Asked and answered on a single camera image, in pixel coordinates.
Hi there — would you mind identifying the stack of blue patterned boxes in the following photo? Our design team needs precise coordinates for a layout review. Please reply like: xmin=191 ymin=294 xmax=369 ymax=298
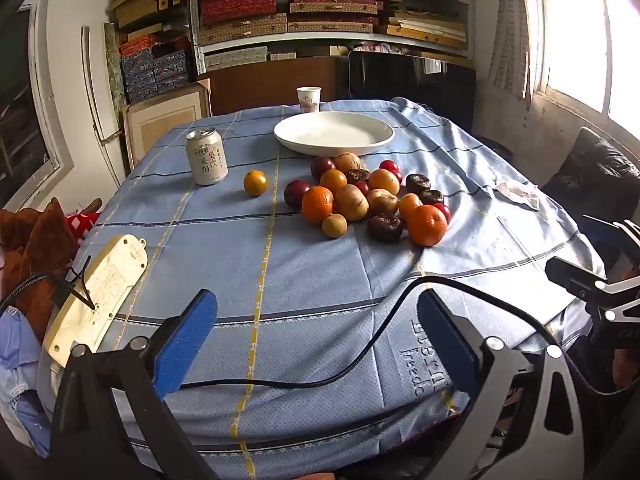
xmin=119 ymin=36 xmax=193 ymax=105

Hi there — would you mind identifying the white oval plate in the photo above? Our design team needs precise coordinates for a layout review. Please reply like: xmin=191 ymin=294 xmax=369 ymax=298
xmin=273 ymin=111 xmax=395 ymax=157

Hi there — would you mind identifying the blue checked tablecloth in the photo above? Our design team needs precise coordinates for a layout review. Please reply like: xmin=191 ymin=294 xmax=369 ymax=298
xmin=37 ymin=97 xmax=608 ymax=480

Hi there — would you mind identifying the shelf of flat boxes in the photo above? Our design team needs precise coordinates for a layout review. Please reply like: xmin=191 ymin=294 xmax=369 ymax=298
xmin=189 ymin=0 xmax=476 ymax=78

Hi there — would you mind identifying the green patterned roll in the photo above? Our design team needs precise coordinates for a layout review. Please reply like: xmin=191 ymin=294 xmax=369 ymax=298
xmin=103 ymin=22 xmax=127 ymax=128

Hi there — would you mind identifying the crumpled white tissue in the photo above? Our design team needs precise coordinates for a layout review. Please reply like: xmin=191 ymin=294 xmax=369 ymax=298
xmin=494 ymin=178 xmax=542 ymax=211

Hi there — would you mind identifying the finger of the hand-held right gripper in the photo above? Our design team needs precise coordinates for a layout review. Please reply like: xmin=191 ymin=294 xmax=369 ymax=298
xmin=545 ymin=256 xmax=640 ymax=328
xmin=580 ymin=214 xmax=640 ymax=261

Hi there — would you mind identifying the red white checked cloth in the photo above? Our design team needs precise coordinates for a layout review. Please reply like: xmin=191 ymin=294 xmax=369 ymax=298
xmin=64 ymin=211 xmax=101 ymax=238

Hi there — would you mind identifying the dark red plum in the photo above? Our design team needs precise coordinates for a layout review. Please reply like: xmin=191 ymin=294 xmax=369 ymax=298
xmin=310 ymin=155 xmax=337 ymax=181
xmin=284 ymin=180 xmax=312 ymax=210

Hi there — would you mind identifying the stack of red tan boxes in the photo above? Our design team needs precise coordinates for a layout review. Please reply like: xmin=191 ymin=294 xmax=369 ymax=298
xmin=196 ymin=0 xmax=473 ymax=72

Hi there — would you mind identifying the black leather chair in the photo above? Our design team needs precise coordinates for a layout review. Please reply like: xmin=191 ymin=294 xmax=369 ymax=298
xmin=542 ymin=126 xmax=640 ymax=213

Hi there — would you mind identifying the black cabinet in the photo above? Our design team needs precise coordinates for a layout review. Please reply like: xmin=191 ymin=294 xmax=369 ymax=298
xmin=346 ymin=50 xmax=477 ymax=133

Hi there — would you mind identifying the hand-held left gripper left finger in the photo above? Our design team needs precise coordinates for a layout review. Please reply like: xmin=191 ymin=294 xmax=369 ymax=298
xmin=49 ymin=288 xmax=221 ymax=480

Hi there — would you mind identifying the light wooden framed panel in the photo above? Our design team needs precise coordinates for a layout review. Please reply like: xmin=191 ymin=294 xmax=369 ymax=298
xmin=121 ymin=82 xmax=212 ymax=173

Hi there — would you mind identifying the bumpy orange mandarin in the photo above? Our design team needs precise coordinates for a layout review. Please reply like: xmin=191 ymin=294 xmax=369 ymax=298
xmin=301 ymin=186 xmax=335 ymax=224
xmin=406 ymin=204 xmax=449 ymax=247

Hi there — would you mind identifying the brown wooden board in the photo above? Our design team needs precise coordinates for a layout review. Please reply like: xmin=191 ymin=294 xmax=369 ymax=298
xmin=197 ymin=56 xmax=348 ymax=117

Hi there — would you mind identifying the light blue cloth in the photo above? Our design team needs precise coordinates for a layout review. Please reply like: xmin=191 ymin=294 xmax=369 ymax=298
xmin=0 ymin=307 xmax=53 ymax=458

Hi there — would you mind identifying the white beverage can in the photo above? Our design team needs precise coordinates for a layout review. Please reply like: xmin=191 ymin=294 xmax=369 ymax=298
xmin=186 ymin=127 xmax=229 ymax=186

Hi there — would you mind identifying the brown plush cloth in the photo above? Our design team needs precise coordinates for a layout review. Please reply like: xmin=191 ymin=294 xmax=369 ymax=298
xmin=0 ymin=197 xmax=83 ymax=333

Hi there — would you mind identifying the patterned curtain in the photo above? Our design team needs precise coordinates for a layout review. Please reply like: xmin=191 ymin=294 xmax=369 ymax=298
xmin=487 ymin=0 xmax=533 ymax=98

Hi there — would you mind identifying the thin black cable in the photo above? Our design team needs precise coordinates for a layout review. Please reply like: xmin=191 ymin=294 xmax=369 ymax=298
xmin=179 ymin=275 xmax=623 ymax=397

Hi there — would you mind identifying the cream power strip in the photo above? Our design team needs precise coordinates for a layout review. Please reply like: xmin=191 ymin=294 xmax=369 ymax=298
xmin=41 ymin=234 xmax=149 ymax=368

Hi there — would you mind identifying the white paper cup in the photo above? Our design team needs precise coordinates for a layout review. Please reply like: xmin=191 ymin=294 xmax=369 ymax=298
xmin=296 ymin=86 xmax=321 ymax=113

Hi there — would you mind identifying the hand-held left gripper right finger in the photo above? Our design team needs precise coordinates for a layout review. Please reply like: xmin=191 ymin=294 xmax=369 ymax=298
xmin=416 ymin=288 xmax=586 ymax=480

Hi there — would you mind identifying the bright window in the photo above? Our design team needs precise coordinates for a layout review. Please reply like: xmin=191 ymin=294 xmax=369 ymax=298
xmin=532 ymin=0 xmax=640 ymax=133

